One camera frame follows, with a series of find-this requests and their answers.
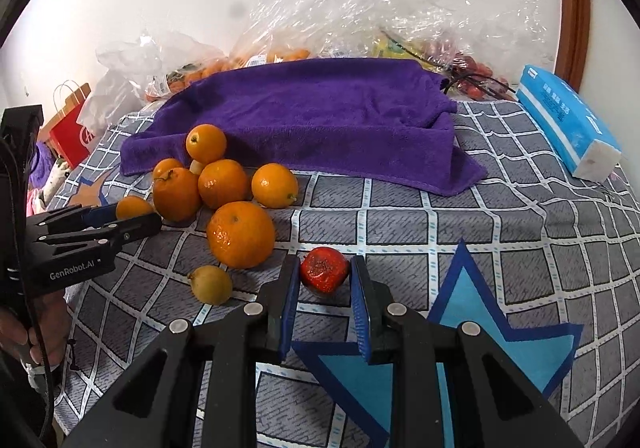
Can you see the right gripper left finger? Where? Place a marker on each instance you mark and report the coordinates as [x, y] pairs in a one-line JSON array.
[[153, 403]]

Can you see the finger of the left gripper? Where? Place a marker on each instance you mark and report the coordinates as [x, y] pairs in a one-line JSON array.
[[119, 232], [74, 217]]

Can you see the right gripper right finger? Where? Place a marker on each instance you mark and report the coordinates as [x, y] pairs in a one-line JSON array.
[[451, 386]]

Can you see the oval orange kumquat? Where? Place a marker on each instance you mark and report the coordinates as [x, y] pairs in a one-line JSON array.
[[131, 207]]

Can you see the small red tomato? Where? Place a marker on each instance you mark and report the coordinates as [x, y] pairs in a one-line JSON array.
[[324, 269]]

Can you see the orange tangerine with stem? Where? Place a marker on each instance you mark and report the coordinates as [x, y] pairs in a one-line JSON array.
[[175, 195]]

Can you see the orange tangerine back left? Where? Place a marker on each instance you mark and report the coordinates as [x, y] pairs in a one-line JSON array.
[[164, 166]]

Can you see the red paper shopping bag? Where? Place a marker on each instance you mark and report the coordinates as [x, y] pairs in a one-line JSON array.
[[62, 133]]

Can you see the small yellow-green fruit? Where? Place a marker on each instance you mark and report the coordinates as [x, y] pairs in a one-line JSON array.
[[210, 285]]

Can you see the orange tangerine middle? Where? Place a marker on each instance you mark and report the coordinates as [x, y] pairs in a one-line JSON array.
[[222, 182]]

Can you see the large orange tangerine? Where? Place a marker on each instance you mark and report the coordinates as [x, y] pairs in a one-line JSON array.
[[241, 235]]

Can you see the orange tangerine top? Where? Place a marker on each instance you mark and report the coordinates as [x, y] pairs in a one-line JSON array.
[[206, 143]]

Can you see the grey checkered blanket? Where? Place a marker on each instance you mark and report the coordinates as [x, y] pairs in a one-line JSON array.
[[551, 248]]

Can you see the oval orange right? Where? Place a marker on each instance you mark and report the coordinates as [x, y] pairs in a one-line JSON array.
[[274, 186]]

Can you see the white plastic bag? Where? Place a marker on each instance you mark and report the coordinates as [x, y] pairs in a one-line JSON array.
[[130, 67]]

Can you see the bag of small oranges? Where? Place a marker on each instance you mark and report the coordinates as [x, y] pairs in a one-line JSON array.
[[175, 81]]

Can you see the purple towel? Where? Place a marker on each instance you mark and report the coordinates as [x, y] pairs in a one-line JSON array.
[[384, 119]]

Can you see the blue tissue pack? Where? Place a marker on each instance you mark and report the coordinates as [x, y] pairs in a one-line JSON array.
[[586, 147]]

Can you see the large clear plastic bag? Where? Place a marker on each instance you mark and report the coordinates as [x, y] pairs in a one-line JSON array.
[[507, 40]]

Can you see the red cherry tomatoes bunch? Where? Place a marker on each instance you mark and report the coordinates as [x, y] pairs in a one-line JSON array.
[[464, 75]]

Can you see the brown wooden door frame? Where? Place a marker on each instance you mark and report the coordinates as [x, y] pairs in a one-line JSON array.
[[573, 45]]

